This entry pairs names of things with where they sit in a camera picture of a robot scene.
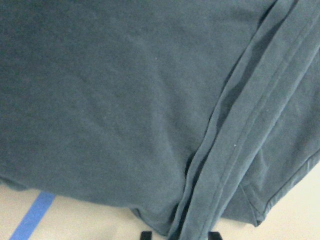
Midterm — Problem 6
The black graphic t-shirt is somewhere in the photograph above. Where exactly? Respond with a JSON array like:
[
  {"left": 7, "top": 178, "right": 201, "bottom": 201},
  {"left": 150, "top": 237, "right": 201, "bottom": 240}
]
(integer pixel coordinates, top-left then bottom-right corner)
[{"left": 0, "top": 0, "right": 320, "bottom": 240}]

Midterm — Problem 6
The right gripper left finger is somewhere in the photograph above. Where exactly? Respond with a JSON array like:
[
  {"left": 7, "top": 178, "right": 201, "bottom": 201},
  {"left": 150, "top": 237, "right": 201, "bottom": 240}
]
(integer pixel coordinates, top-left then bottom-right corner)
[{"left": 139, "top": 231, "right": 153, "bottom": 240}]

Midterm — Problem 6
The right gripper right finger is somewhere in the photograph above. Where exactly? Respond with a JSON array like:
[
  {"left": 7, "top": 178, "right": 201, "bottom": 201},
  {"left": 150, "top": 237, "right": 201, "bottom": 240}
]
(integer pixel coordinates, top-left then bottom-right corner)
[{"left": 207, "top": 231, "right": 223, "bottom": 240}]

